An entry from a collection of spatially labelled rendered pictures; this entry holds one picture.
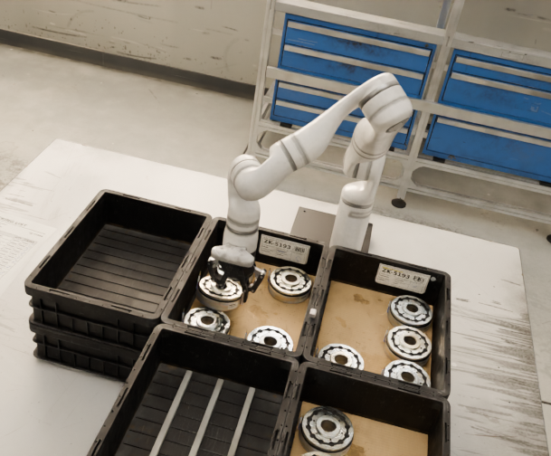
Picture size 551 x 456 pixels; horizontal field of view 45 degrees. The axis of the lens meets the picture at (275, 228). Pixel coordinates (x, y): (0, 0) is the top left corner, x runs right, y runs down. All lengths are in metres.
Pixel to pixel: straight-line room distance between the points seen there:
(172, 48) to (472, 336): 3.11
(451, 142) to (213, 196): 1.62
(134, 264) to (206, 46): 2.87
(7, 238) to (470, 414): 1.30
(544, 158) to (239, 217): 2.36
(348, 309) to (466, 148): 1.96
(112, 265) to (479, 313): 1.01
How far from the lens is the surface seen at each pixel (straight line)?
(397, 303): 1.64
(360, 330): 1.58
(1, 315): 1.76
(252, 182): 1.31
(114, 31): 4.59
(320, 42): 3.29
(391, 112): 1.34
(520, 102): 3.38
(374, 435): 1.40
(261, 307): 1.58
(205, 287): 1.53
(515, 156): 3.50
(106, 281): 1.62
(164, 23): 4.44
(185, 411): 1.37
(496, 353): 1.87
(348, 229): 1.85
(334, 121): 1.36
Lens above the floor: 1.91
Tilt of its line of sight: 36 degrees down
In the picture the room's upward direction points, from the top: 10 degrees clockwise
